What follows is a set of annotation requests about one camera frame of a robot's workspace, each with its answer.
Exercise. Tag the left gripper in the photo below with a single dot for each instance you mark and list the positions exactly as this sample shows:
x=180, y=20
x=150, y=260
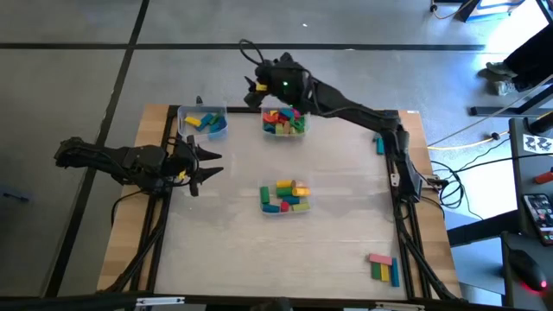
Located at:
x=179, y=166

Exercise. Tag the person's shoe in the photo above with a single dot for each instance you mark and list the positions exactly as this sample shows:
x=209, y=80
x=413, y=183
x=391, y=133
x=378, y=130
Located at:
x=503, y=88
x=500, y=69

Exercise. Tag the black side desk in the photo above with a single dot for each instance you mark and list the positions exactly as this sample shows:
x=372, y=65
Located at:
x=516, y=173

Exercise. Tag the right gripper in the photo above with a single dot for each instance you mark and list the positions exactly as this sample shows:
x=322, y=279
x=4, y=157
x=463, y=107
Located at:
x=285, y=82

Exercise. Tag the person's leg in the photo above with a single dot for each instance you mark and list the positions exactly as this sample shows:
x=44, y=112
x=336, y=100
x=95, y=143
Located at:
x=533, y=49
x=535, y=80

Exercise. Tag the yellow cylinder block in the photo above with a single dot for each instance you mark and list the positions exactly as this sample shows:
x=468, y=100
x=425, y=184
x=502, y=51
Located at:
x=301, y=191
x=284, y=183

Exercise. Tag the yellow rectangular block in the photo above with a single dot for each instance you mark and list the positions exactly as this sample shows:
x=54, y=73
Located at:
x=193, y=122
x=385, y=273

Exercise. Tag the green rectangular block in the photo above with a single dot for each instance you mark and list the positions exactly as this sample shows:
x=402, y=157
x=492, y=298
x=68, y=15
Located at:
x=376, y=271

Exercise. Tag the green cylinder block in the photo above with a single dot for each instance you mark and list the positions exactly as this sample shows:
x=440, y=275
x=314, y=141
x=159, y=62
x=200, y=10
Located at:
x=284, y=192
x=264, y=195

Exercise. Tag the green arch block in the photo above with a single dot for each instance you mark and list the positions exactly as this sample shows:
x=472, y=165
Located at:
x=298, y=125

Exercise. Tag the clear plastic bin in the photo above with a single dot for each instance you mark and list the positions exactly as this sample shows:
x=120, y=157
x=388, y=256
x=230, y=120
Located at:
x=181, y=131
x=285, y=136
x=270, y=183

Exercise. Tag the blue cylinder block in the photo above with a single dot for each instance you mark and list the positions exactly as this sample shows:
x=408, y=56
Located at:
x=290, y=200
x=271, y=208

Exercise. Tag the black aluminium table frame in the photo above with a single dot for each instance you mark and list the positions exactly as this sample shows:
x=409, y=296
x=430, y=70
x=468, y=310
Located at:
x=235, y=109

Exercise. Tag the yellow-green arch block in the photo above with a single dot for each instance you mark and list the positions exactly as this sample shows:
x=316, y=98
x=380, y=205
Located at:
x=279, y=128

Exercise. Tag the black rig beam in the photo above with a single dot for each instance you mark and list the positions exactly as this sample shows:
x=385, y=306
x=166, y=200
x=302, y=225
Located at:
x=65, y=303

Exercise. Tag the smartphone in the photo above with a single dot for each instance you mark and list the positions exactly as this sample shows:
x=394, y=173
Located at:
x=540, y=218

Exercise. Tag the black stand base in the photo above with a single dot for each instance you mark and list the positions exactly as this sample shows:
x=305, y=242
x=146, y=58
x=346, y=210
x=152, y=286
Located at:
x=497, y=111

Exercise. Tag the natural wood cylinder block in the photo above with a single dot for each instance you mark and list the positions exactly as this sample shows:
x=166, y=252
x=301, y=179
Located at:
x=299, y=183

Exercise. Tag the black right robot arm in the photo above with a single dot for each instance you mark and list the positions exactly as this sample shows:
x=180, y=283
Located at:
x=367, y=116

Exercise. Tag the yellow-green cylinder block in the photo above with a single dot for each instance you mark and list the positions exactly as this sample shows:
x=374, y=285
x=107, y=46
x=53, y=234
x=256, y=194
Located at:
x=301, y=207

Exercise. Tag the metal base plate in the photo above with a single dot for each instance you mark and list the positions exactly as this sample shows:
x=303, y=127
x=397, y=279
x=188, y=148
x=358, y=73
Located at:
x=395, y=179

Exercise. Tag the black computer mouse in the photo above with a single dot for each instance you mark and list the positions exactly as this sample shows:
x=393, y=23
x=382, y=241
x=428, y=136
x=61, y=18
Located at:
x=525, y=268

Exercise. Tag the green plank block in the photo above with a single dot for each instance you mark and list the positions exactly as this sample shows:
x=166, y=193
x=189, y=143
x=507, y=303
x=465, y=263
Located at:
x=215, y=118

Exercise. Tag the blue plank block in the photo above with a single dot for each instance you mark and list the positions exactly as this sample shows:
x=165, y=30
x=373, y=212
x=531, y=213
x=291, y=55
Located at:
x=205, y=122
x=214, y=128
x=395, y=272
x=223, y=122
x=380, y=144

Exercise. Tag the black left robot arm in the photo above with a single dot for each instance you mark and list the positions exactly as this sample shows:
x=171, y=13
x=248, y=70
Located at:
x=112, y=162

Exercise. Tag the blue and white box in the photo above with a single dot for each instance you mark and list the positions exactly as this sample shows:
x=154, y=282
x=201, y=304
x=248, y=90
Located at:
x=492, y=8

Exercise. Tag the white printed card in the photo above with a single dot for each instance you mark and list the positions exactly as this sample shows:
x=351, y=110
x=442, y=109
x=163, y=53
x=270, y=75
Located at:
x=538, y=142

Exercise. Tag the blue arch block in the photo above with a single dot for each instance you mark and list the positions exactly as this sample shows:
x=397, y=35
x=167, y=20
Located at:
x=268, y=128
x=286, y=113

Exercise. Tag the red cylinder block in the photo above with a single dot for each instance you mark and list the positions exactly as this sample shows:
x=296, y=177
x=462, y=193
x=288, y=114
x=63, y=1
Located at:
x=284, y=206

